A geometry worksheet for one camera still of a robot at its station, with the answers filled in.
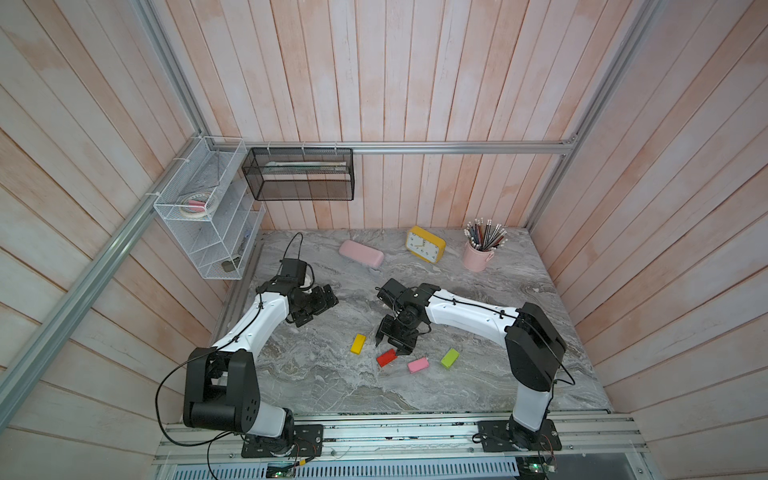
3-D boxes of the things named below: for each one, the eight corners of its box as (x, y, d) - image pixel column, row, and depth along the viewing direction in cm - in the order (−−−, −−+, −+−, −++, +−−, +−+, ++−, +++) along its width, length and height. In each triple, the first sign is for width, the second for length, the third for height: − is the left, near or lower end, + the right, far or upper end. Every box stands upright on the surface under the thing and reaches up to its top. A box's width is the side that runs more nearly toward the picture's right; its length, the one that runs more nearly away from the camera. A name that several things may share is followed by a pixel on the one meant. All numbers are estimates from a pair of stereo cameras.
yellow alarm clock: (403, 249, 116) (405, 235, 110) (412, 238, 119) (414, 224, 113) (436, 265, 111) (439, 251, 105) (443, 253, 115) (447, 239, 108)
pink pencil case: (338, 255, 115) (337, 249, 112) (347, 243, 119) (346, 237, 116) (377, 270, 110) (377, 264, 107) (385, 257, 114) (385, 251, 111)
